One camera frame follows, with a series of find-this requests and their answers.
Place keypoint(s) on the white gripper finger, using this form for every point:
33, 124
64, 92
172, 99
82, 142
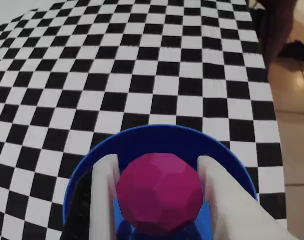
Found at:
232, 212

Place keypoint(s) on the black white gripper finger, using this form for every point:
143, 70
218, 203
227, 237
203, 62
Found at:
103, 200

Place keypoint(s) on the small black object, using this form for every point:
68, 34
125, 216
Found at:
294, 50

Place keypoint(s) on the blue round box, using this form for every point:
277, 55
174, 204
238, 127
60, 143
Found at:
154, 140

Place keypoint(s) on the black white checkered mat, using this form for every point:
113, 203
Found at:
141, 75

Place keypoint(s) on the pink faceted ball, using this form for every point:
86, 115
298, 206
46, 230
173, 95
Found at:
159, 195

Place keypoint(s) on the dark brown furniture leg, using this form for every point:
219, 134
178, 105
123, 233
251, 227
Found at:
274, 25

